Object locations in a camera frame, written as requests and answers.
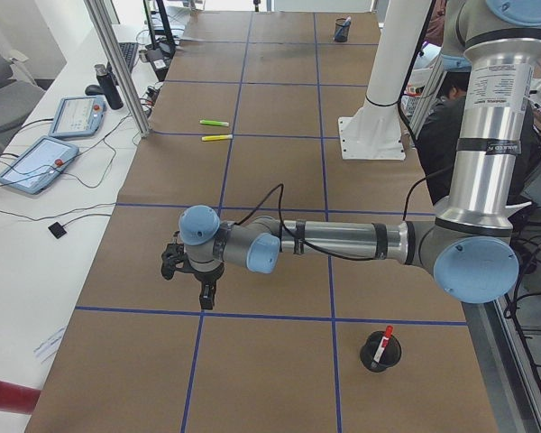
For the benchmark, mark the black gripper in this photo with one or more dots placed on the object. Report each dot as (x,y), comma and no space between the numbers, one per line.
(206,277)

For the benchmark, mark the red marker pen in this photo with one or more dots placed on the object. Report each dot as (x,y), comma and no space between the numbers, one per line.
(383,344)

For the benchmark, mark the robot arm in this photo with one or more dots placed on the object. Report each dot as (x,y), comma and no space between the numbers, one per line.
(466,247)

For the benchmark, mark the yellow marker pen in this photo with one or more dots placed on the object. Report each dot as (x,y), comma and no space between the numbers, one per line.
(216,137)

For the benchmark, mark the small black square device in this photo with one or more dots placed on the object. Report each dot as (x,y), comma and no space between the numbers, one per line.
(57,230)

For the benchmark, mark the green marker pen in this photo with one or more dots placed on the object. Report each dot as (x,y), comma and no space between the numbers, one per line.
(214,123)

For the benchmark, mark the white paper label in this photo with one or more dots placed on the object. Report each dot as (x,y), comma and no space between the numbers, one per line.
(49,346)

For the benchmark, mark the near blue teach pendant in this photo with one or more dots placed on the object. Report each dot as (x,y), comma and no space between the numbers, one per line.
(37,167)

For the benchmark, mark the blue teach pendant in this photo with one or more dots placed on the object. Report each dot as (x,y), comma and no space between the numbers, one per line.
(78,117)
(37,167)

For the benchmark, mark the far blue teach pendant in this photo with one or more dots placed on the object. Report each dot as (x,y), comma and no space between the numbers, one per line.
(78,117)

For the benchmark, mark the black water bottle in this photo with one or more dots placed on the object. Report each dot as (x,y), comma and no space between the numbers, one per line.
(108,86)

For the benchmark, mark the black computer mouse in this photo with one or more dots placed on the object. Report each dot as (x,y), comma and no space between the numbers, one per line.
(93,90)

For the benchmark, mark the red cylinder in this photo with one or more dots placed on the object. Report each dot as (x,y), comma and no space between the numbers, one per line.
(15,398)

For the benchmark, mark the black monitor stand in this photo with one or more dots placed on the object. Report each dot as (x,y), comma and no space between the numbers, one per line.
(166,45)

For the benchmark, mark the black keyboard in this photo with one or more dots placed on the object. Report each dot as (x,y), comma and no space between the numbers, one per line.
(129,52)

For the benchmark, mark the grey office chair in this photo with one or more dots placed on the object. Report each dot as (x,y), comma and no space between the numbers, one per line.
(18,99)

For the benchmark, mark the seated person in black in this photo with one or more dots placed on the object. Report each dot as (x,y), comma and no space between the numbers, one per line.
(438,137)

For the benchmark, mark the black mesh pen cup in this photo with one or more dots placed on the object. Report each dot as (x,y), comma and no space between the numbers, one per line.
(341,33)

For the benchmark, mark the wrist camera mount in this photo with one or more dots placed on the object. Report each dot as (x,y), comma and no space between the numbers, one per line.
(174,259)

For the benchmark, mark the aluminium frame post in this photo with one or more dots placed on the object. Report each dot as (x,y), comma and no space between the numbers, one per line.
(105,32)

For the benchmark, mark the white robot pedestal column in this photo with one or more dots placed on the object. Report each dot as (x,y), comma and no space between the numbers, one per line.
(374,132)

